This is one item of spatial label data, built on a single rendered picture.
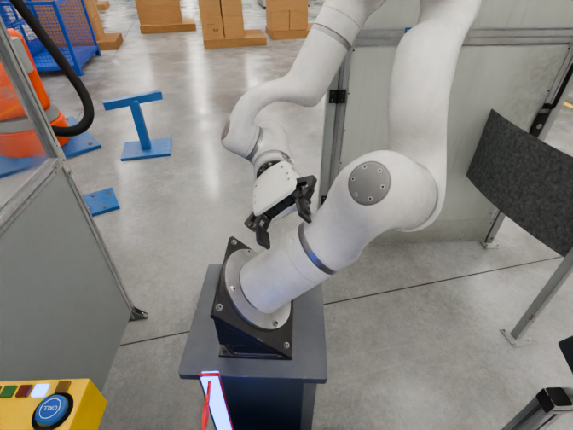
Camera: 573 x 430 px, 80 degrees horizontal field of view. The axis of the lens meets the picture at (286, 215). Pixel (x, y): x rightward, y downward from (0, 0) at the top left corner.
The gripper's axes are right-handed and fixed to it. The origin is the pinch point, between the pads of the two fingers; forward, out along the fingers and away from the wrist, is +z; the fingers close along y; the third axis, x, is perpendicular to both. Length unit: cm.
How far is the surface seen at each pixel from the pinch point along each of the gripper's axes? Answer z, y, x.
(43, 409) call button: 20.3, 37.6, 13.6
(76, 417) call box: 21.4, 35.2, 9.6
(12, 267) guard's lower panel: -32, 86, 18
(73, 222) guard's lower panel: -64, 91, 6
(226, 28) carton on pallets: -681, 114, -97
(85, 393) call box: 18.0, 35.1, 9.3
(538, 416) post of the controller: 28, -18, -40
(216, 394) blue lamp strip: 23.5, 13.2, 2.4
